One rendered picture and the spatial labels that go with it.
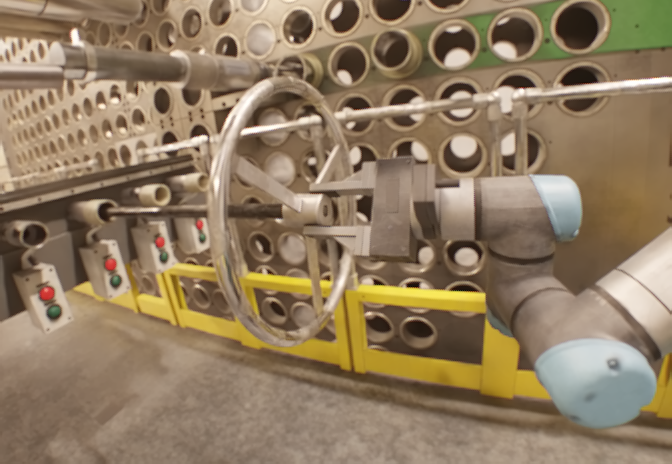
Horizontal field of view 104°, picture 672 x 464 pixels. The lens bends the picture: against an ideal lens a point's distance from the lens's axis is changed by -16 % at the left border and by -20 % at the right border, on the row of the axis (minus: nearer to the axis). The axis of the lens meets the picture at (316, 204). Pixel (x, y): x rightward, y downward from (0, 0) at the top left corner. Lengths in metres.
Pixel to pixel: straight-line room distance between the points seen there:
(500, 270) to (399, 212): 0.14
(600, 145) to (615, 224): 0.41
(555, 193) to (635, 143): 1.57
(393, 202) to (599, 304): 0.23
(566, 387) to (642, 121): 1.72
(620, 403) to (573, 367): 0.04
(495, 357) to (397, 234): 0.91
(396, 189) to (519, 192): 0.14
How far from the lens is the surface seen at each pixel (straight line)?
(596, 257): 2.04
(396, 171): 0.41
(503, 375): 1.30
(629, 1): 1.96
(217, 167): 0.32
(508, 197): 0.38
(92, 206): 0.91
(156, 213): 0.70
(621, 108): 1.91
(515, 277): 0.40
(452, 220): 0.38
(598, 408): 0.32
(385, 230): 0.39
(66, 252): 1.04
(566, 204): 0.39
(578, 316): 0.33
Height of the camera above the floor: 0.98
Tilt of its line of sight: 13 degrees down
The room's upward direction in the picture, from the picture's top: 8 degrees counter-clockwise
